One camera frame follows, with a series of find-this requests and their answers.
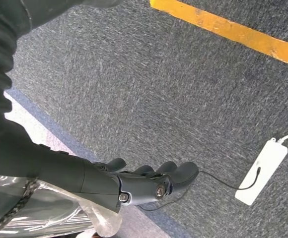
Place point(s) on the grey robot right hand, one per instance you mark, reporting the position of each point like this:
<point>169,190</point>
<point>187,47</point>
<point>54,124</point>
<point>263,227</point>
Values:
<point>47,167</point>

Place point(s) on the clear plastic cover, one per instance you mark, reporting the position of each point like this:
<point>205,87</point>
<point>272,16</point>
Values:
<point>59,213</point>

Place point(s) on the white power strip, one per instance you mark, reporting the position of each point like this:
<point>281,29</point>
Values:
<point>265,167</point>

